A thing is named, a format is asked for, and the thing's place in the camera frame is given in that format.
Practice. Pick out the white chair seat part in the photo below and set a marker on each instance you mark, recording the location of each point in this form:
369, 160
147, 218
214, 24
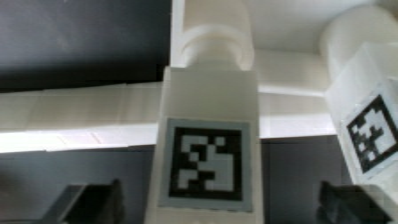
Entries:
291, 34

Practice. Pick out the white boundary fence frame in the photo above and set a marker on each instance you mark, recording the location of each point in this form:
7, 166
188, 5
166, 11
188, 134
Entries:
104, 117

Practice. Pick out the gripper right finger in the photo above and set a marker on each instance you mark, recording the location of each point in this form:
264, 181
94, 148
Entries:
350, 206

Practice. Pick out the white chair leg block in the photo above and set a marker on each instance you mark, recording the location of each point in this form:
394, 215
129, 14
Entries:
206, 189

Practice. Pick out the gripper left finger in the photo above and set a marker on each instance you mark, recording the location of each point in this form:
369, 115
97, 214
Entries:
88, 205

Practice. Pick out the white chair leg with tag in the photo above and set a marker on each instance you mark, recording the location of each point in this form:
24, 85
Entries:
360, 51

